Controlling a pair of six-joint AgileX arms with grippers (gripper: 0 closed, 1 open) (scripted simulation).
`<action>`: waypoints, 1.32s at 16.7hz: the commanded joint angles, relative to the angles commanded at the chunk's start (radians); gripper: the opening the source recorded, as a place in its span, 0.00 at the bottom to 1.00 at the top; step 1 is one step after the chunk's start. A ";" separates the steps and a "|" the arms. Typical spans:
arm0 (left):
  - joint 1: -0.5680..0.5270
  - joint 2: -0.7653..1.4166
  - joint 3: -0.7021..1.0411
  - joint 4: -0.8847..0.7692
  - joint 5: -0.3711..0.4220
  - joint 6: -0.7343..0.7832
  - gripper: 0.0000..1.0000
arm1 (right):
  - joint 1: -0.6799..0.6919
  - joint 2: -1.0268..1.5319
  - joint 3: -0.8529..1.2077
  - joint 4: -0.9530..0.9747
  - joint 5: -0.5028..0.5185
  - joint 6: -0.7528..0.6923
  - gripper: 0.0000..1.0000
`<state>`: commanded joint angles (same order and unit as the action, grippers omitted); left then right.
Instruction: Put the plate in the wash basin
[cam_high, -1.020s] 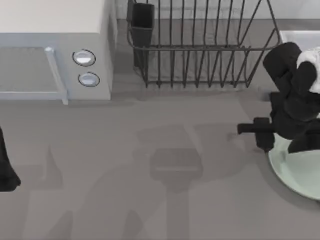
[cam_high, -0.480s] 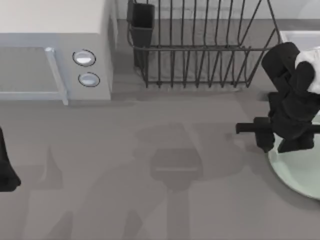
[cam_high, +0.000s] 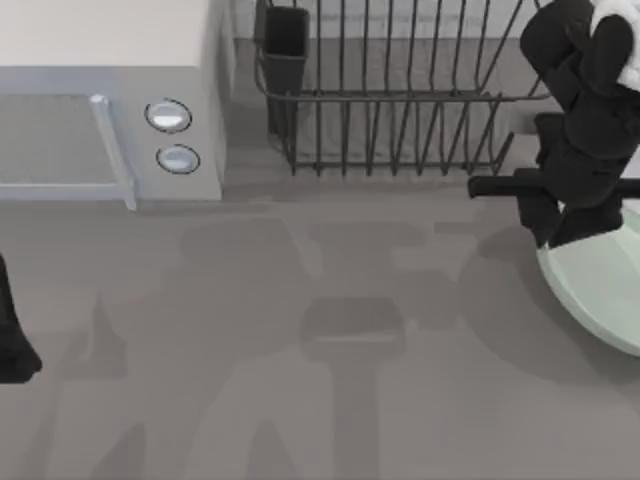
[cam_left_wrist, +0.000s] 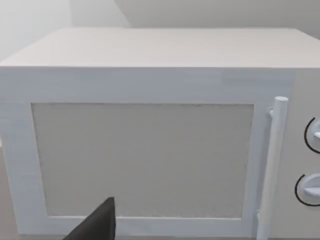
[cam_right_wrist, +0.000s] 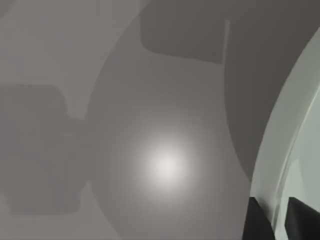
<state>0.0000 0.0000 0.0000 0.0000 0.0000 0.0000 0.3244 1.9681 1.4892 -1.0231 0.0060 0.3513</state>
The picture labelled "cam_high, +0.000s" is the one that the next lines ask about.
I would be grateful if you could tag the pale green plate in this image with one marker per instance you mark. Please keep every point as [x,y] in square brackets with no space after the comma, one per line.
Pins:
[605,290]

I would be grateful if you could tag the dark cutlery holder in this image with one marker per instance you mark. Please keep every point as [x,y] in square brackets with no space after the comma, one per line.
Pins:
[285,45]

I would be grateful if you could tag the small silver microwave knob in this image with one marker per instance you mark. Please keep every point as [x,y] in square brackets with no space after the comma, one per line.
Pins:
[178,159]

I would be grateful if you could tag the large silver microwave knob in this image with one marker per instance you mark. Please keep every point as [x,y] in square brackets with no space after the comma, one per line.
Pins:
[168,116]

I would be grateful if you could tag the pale microwave oven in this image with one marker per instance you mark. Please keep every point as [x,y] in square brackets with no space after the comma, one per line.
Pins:
[100,35]

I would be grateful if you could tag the microwave oven door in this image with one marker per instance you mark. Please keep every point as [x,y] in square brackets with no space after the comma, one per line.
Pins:
[45,140]

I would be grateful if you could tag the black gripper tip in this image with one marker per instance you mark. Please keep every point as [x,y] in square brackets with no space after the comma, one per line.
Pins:
[15,340]

